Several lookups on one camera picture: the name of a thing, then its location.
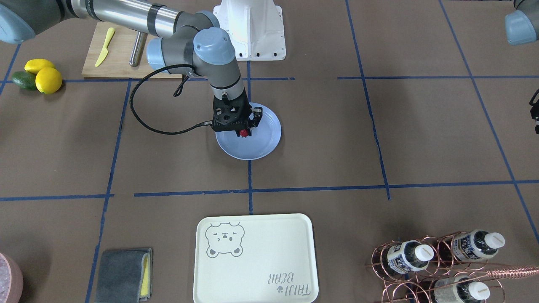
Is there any blue plastic plate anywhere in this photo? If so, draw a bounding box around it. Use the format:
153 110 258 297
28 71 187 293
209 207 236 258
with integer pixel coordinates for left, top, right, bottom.
215 102 282 160

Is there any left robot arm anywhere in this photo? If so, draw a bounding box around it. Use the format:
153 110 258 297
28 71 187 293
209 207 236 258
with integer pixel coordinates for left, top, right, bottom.
504 0 539 46

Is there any whole lemon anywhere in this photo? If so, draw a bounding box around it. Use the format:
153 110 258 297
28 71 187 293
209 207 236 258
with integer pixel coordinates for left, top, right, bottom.
24 58 55 75
35 67 63 94

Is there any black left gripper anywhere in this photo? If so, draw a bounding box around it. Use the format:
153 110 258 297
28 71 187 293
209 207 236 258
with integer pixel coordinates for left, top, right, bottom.
529 89 539 127

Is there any green lime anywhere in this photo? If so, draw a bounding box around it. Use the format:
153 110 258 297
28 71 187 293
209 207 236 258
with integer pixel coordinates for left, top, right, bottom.
11 71 38 91

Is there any tea bottle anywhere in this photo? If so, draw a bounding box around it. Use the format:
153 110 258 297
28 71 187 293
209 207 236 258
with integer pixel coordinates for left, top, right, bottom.
437 229 506 265
371 240 435 281
416 275 491 303

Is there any pink bowl of ice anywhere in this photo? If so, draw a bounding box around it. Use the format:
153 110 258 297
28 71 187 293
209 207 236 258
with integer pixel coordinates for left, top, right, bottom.
0 253 24 303

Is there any grey folded cloth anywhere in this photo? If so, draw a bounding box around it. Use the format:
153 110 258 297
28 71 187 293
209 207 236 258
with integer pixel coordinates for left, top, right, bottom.
94 247 153 303

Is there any wooden cutting board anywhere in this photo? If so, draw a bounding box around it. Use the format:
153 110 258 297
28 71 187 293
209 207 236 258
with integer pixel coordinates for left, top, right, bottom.
82 22 154 78

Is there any yellow plastic knife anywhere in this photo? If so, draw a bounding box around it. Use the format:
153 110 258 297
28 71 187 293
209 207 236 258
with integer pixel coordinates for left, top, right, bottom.
94 27 115 67

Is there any copper wire bottle rack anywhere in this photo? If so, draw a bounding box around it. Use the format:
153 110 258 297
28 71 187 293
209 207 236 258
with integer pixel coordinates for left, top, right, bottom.
366 231 538 303

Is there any cream bear tray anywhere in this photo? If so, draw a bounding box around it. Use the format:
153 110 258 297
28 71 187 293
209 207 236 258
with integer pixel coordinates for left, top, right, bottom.
193 213 319 303

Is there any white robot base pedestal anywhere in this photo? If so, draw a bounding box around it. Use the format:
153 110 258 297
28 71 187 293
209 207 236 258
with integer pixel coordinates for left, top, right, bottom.
213 0 287 61

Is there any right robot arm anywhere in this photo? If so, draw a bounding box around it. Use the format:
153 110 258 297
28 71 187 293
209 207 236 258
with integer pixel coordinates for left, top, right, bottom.
1 0 263 138

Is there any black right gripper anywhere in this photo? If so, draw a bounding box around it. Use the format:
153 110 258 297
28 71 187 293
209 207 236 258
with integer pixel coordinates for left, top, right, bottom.
211 93 263 138

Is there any whole lemon upper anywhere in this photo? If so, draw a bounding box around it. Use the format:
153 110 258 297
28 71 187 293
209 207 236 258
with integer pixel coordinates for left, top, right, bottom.
35 67 63 94

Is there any whole lemon lower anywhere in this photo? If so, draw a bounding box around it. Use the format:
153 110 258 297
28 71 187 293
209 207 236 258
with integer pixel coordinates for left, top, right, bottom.
24 58 55 75

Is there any steel muddler stick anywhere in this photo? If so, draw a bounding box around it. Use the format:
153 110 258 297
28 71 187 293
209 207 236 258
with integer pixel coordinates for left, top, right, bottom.
129 32 148 67

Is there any tea bottle middle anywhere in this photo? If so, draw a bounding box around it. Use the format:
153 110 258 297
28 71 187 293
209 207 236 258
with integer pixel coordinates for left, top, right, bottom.
416 275 491 303

